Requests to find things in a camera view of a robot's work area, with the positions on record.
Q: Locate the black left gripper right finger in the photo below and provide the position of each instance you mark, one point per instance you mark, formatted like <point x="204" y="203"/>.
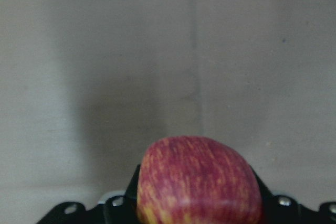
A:
<point x="276" y="208"/>

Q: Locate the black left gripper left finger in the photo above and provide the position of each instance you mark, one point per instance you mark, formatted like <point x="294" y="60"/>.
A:
<point x="122" y="208"/>

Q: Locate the red yellow striped apple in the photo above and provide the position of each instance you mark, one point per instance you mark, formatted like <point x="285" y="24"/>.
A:
<point x="194" y="179"/>

